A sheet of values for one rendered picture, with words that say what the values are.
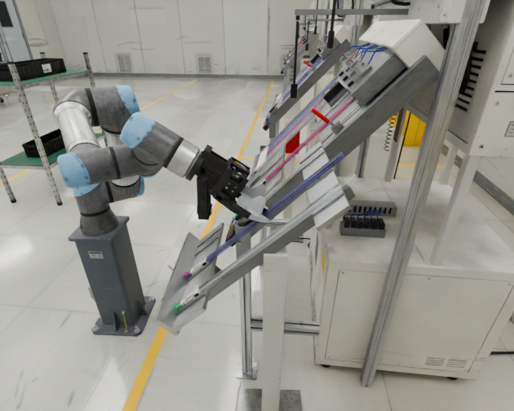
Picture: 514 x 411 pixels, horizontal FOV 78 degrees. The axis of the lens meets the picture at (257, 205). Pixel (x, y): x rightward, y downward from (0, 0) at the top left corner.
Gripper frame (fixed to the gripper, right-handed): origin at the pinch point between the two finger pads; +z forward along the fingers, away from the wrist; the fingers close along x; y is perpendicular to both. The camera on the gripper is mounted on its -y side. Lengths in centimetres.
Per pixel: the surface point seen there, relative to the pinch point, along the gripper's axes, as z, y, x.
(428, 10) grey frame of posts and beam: 9, 57, 27
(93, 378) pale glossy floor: -9, -116, 16
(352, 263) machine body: 41.6, -8.7, 20.3
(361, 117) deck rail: 10.9, 29.3, 20.4
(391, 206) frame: 57, 8, 50
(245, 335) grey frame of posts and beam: 32, -60, 20
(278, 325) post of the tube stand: 22.8, -25.9, -2.8
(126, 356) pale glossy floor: -1, -110, 26
